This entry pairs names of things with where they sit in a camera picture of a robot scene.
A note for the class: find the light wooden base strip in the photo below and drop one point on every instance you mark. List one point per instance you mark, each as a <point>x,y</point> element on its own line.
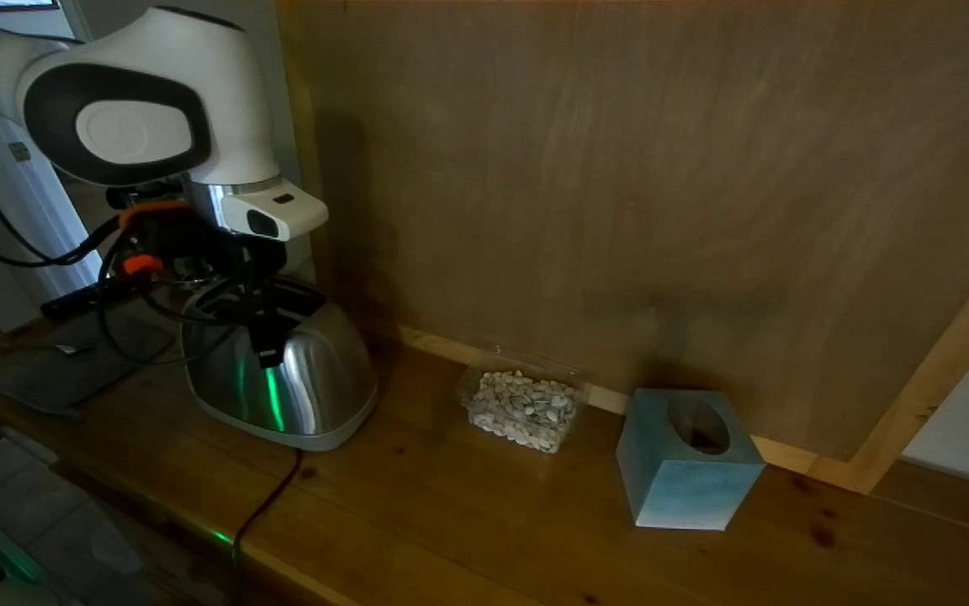
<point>574,388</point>

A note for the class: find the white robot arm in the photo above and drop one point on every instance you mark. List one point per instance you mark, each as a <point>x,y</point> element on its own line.
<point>135,103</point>

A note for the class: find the blue cube with round hole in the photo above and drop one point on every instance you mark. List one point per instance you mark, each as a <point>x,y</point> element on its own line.
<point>681,473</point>

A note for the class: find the black flat mat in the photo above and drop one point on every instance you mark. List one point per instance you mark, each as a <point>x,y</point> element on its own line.
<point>47,372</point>

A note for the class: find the black flat bar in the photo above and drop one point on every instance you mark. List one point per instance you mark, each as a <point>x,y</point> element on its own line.
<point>83,298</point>

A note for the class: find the light wooden side strip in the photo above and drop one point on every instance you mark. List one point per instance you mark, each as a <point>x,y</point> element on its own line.
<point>945,372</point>

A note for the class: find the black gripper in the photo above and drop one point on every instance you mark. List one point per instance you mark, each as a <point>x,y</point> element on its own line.
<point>245,272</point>

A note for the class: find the brown wooden back board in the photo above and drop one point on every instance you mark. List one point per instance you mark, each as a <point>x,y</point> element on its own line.
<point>665,190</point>

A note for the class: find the crumpled silver foil piece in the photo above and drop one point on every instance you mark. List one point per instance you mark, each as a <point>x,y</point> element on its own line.
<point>523,412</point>

